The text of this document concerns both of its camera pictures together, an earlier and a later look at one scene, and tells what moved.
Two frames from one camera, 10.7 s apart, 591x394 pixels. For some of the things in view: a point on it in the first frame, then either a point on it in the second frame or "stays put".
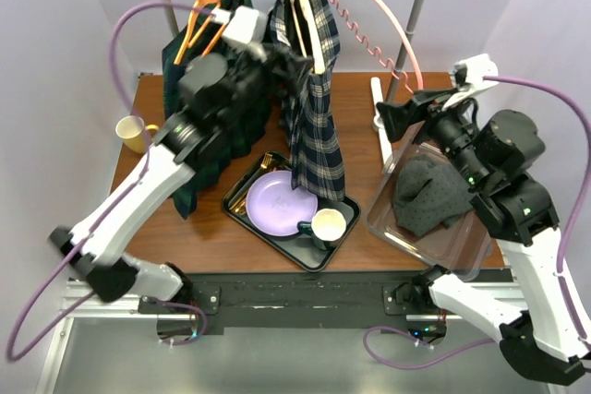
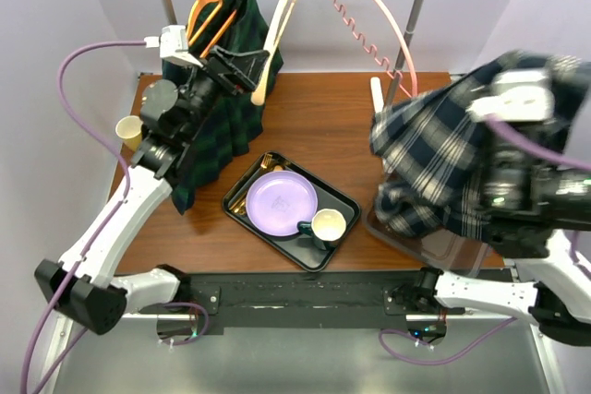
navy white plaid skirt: (304, 16) to (434, 153)
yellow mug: (133, 131) stays put
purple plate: (274, 208) stays put
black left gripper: (292, 79) to (233, 73)
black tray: (299, 246) stays put
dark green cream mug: (326, 229) stays put
